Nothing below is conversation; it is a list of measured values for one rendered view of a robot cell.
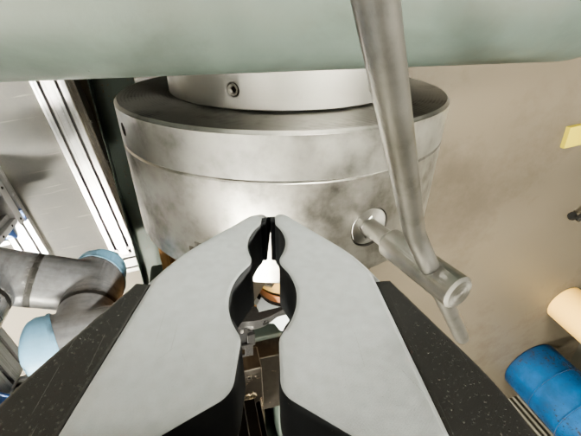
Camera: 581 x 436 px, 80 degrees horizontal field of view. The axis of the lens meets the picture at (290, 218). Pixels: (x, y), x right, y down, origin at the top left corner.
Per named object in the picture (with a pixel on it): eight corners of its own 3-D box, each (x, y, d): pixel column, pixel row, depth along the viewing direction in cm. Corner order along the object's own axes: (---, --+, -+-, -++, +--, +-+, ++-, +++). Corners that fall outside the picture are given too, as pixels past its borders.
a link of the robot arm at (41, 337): (31, 299, 44) (3, 354, 37) (124, 285, 47) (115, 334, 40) (51, 342, 48) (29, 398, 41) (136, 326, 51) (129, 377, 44)
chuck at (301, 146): (106, 74, 41) (128, 163, 17) (332, 60, 53) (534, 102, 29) (113, 105, 43) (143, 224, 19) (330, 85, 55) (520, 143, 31)
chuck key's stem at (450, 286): (362, 210, 30) (476, 291, 21) (343, 227, 30) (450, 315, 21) (353, 194, 29) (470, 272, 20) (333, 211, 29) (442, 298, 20)
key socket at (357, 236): (369, 210, 31) (391, 225, 28) (341, 234, 30) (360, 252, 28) (355, 184, 28) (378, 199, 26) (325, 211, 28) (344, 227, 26)
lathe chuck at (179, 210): (113, 105, 43) (143, 224, 19) (330, 85, 55) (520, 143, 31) (130, 172, 48) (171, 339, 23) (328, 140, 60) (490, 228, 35)
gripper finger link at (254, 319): (283, 299, 50) (220, 310, 48) (283, 290, 49) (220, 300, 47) (291, 323, 46) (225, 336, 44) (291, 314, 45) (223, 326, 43)
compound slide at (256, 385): (205, 356, 67) (207, 380, 63) (257, 345, 69) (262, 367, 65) (216, 418, 77) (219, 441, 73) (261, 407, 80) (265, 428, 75)
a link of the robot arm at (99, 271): (54, 235, 52) (28, 283, 43) (134, 250, 57) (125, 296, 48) (47, 277, 55) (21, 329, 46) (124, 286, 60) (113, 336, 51)
